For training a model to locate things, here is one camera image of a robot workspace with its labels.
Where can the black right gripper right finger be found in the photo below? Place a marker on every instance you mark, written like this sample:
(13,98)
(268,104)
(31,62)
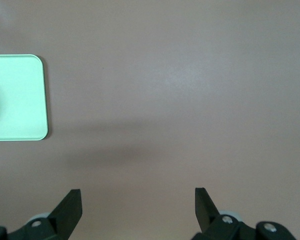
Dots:
(207,215)

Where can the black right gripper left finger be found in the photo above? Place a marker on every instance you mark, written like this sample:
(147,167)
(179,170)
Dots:
(65,215)

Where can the light green rectangular tray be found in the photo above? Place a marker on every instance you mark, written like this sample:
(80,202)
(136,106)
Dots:
(20,100)

